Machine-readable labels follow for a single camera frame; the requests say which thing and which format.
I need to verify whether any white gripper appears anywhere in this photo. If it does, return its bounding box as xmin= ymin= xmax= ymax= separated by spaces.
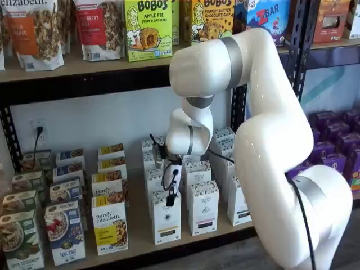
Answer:
xmin=165 ymin=158 xmax=183 ymax=208

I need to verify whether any white box pink strip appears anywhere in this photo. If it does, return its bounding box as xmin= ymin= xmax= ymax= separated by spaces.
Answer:
xmin=187 ymin=181 xmax=221 ymax=237
xmin=183 ymin=160 xmax=213 ymax=192
xmin=182 ymin=153 xmax=202 ymax=167

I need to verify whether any white box blue strip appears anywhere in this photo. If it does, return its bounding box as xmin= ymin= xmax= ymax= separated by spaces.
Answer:
xmin=211 ymin=126 xmax=236 ymax=159
xmin=215 ymin=151 xmax=236 ymax=192
xmin=227 ymin=176 xmax=253 ymax=227

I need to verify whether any purely elizabeth yellow granola box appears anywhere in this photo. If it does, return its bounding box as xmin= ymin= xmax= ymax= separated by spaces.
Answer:
xmin=91 ymin=193 xmax=129 ymax=257
xmin=97 ymin=156 xmax=128 ymax=181
xmin=97 ymin=143 xmax=125 ymax=163
xmin=91 ymin=170 xmax=128 ymax=204

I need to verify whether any blue flax oatmeal box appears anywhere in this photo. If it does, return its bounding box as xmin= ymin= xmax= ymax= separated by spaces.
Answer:
xmin=52 ymin=162 xmax=86 ymax=186
xmin=44 ymin=200 xmax=87 ymax=267
xmin=55 ymin=148 xmax=86 ymax=169
xmin=48 ymin=177 xmax=84 ymax=206

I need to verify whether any green oatmeal box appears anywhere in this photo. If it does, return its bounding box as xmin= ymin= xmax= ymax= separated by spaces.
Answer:
xmin=11 ymin=170 xmax=46 ymax=197
xmin=1 ymin=189 xmax=39 ymax=218
xmin=0 ymin=209 xmax=46 ymax=270
xmin=21 ymin=148 xmax=53 ymax=174

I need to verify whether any purple snack box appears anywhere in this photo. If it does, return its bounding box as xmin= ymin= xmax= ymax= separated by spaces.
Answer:
xmin=309 ymin=110 xmax=336 ymax=133
xmin=317 ymin=120 xmax=353 ymax=142
xmin=343 ymin=109 xmax=360 ymax=125
xmin=335 ymin=131 xmax=360 ymax=155
xmin=321 ymin=152 xmax=348 ymax=170
xmin=344 ymin=152 xmax=360 ymax=187
xmin=312 ymin=139 xmax=343 ymax=163

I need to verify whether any green Bobo's apple pie box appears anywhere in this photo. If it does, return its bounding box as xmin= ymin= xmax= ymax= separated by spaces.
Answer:
xmin=171 ymin=0 xmax=181 ymax=46
xmin=124 ymin=0 xmax=173 ymax=62

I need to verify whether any yellow Bobo's peanut butter box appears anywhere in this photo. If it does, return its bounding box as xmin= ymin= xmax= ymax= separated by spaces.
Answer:
xmin=183 ymin=0 xmax=194 ymax=43
xmin=191 ymin=0 xmax=236 ymax=46

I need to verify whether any black metal shelf rack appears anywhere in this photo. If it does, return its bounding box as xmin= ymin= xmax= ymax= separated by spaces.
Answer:
xmin=285 ymin=0 xmax=312 ymax=105

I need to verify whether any blue Zbar box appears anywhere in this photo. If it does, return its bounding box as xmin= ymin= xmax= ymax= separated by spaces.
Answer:
xmin=234 ymin=0 xmax=292 ymax=48

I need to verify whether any brown snack box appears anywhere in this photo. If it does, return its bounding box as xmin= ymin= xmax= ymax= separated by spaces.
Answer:
xmin=312 ymin=0 xmax=353 ymax=44

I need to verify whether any white snack box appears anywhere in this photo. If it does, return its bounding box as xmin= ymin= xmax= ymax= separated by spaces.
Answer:
xmin=345 ymin=0 xmax=360 ymax=41

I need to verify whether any red granola bag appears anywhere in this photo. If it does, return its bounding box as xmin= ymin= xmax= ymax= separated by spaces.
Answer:
xmin=74 ymin=0 xmax=125 ymax=62

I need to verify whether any orange granola bag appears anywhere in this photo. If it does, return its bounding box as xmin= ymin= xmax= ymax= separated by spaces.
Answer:
xmin=0 ymin=0 xmax=7 ymax=71
xmin=1 ymin=0 xmax=66 ymax=72

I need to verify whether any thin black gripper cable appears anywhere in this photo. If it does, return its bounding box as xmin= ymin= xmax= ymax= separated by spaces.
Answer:
xmin=161 ymin=159 xmax=181 ymax=197

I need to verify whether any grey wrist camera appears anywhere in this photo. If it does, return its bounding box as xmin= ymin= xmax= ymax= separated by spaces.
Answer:
xmin=152 ymin=138 xmax=167 ymax=170

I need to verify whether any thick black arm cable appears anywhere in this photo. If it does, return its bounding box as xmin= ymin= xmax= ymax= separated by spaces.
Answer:
xmin=286 ymin=172 xmax=319 ymax=270

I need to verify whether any black plug with cord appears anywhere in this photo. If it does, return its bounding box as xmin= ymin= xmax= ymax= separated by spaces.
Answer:
xmin=33 ymin=126 xmax=46 ymax=158

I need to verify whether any white wall outlet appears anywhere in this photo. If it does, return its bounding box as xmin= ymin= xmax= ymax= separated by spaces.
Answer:
xmin=30 ymin=118 xmax=49 ymax=146

